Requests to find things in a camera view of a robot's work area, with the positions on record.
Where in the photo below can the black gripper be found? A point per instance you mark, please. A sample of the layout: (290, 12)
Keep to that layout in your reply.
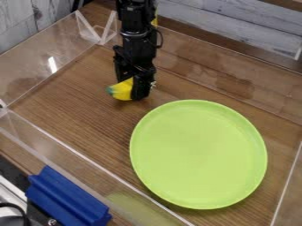
(134, 57)

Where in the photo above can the yellow toy banana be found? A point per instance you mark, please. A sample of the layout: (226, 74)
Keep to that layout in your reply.
(120, 90)

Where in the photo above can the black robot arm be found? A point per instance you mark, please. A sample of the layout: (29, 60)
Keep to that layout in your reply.
(136, 14)

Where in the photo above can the green round plate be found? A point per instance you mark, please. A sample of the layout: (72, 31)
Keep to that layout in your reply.
(198, 154)

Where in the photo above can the yellow labelled tin can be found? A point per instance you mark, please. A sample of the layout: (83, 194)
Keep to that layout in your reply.
(155, 21)

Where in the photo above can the clear acrylic front barrier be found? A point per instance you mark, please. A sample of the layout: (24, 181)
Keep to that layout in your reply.
(36, 149)

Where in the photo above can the blue plastic clamp block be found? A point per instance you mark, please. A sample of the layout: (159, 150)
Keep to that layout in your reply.
(65, 201)

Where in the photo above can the clear acrylic corner bracket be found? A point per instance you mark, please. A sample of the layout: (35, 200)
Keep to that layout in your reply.
(98, 34)

